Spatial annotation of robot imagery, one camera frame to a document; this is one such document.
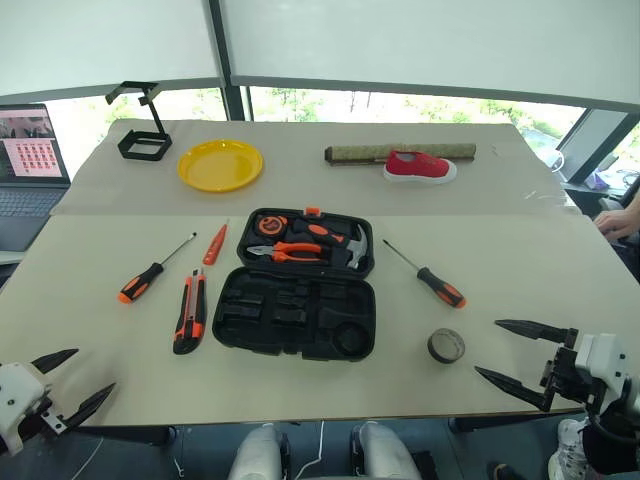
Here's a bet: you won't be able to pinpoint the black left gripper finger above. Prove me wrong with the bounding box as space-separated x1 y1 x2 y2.
58 382 117 431
30 348 80 375

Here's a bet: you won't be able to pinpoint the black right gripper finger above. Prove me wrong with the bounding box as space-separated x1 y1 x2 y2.
494 319 579 345
474 366 552 413

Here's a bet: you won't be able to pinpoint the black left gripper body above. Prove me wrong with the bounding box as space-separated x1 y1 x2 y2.
17 384 69 442

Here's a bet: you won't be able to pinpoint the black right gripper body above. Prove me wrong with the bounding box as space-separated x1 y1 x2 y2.
539 329 609 412

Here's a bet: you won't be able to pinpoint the grey tape roll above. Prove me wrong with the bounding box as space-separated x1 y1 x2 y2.
427 328 467 365

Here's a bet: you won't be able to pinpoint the orange black handled screwdriver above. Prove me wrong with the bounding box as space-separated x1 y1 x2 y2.
382 239 467 310
117 232 198 305

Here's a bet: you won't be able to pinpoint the orange black utility knife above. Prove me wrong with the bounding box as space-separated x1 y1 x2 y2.
172 268 208 356

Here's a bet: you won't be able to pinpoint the orange voltage tester pen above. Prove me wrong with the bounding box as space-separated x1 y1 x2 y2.
202 223 230 267

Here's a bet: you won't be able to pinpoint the black tool case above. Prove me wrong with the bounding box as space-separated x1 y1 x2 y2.
212 206 377 363

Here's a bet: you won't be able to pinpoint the bystander bare hand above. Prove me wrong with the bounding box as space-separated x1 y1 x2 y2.
594 209 637 241

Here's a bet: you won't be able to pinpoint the white sneaker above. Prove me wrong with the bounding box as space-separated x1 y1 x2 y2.
547 418 594 480

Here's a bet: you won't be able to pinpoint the silver rounded robot leg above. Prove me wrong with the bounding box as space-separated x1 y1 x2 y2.
349 422 422 480
227 424 292 480

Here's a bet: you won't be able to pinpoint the grey laptop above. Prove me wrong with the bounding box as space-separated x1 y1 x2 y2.
0 103 72 253

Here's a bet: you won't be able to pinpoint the dark monitor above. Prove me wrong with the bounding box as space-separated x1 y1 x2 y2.
555 108 631 184

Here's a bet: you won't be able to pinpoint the red canvas shoe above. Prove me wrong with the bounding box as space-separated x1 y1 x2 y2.
383 150 458 186

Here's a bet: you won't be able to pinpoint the claw hammer orange black grip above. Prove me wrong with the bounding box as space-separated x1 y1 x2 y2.
293 219 372 272

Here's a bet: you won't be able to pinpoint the orange black tape measure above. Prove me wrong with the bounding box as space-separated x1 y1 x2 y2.
257 213 287 237

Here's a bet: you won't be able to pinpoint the yellow plastic plate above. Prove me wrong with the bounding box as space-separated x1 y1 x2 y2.
177 140 265 194

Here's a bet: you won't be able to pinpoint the white roller blind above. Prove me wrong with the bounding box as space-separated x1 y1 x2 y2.
219 0 640 105
0 0 224 97

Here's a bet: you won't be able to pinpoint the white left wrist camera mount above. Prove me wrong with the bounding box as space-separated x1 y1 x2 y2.
0 362 51 457

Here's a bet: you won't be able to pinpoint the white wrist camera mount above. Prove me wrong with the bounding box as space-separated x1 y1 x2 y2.
573 332 635 401
0 362 51 457

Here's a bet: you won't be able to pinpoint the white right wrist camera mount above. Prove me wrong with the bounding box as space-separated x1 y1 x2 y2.
573 332 635 401

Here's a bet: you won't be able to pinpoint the thin white hanging cable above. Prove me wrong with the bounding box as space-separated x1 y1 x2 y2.
298 420 326 480

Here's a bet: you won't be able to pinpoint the black wire frame stand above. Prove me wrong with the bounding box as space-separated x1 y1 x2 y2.
105 80 174 162

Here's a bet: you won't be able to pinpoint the orange handled pliers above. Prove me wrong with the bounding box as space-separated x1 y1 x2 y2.
246 241 324 264

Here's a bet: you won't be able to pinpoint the dark window frame post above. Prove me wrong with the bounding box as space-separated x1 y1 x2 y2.
208 0 254 122

